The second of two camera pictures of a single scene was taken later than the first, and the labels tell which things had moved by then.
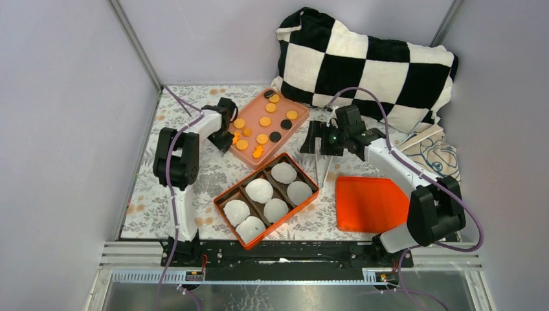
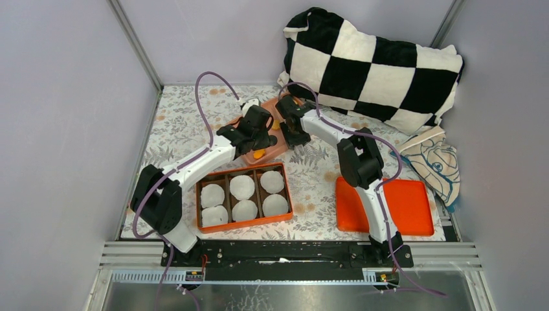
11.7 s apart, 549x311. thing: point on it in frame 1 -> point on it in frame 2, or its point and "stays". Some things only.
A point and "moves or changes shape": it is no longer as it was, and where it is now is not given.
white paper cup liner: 250,228 -> 213,216
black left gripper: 223,145 -> 265,142
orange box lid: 369,205 stays
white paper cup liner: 283,172 -> 272,182
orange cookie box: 263,199 moves or changes shape
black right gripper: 318,129 -> 291,142
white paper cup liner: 298,192 -> 274,205
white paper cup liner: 236,211 -> 212,195
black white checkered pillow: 320,60 stays
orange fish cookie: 257,151 stays
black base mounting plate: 232,260 stays
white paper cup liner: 274,208 -> 244,210
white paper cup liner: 259,190 -> 242,186
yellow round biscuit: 274,98 -> 276,124
